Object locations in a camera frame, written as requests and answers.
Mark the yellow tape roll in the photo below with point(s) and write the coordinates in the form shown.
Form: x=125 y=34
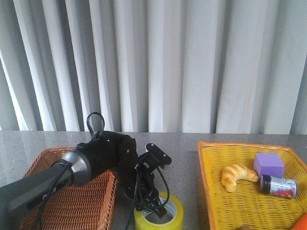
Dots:
x=173 y=220

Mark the brown object at bottom edge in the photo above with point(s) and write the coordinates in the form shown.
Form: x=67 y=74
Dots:
x=244 y=228

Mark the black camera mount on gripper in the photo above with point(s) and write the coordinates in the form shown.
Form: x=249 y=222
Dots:
x=154 y=157

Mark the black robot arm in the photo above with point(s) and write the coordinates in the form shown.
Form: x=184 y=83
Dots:
x=106 y=151

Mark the grey pleated curtain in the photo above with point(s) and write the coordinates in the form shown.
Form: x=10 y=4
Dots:
x=191 y=66

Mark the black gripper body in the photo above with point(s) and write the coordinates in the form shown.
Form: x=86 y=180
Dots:
x=138 y=187

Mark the orange object at corner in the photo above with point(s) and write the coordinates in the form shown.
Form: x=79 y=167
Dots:
x=301 y=224

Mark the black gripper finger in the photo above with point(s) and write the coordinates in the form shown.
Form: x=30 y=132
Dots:
x=159 y=206

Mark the purple foam cube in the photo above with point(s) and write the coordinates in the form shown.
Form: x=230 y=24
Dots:
x=268 y=164

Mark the toy croissant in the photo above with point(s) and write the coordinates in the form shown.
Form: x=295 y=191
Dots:
x=234 y=172

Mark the small labelled jar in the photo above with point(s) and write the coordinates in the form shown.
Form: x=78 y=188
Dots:
x=276 y=186

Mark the yellow orange plastic basket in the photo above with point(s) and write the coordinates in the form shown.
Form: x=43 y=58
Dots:
x=247 y=206

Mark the brown wicker basket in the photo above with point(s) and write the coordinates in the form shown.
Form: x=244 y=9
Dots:
x=88 y=207

